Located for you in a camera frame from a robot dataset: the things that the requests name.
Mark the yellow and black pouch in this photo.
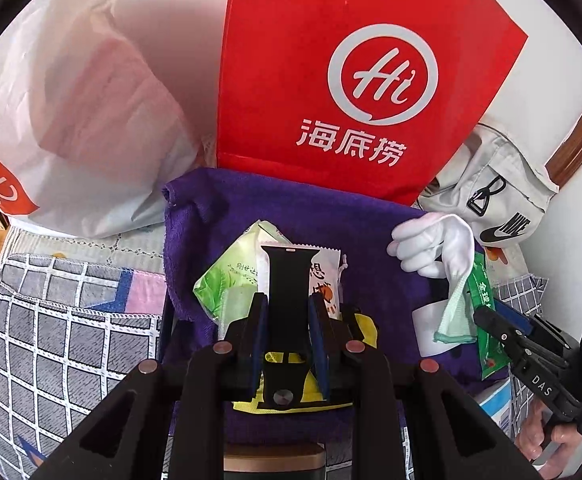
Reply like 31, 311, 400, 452
233, 313, 378, 415

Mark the white strawberry snack packet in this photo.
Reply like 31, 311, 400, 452
255, 242, 346, 318

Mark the green snack sachet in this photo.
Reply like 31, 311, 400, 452
466, 252, 509, 379

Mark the white and mint sock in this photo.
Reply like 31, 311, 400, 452
387, 212, 476, 344

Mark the person's right hand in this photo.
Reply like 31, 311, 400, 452
514, 398, 582, 480

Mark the light green packet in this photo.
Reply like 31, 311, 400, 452
193, 220, 289, 339

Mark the blue tissue pack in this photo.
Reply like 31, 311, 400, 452
474, 378, 512, 437

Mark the small white box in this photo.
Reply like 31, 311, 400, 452
411, 300, 459, 358

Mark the purple fleece towel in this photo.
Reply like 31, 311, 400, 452
159, 167, 510, 449

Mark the grey plaid bed sheet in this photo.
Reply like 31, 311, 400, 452
0, 251, 173, 480

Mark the beige Nike waist bag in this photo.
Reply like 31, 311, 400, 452
417, 122, 559, 248

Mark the red paper shopping bag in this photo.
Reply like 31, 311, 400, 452
217, 0, 526, 205

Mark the white plastic shopping bag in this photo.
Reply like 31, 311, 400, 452
0, 0, 227, 238

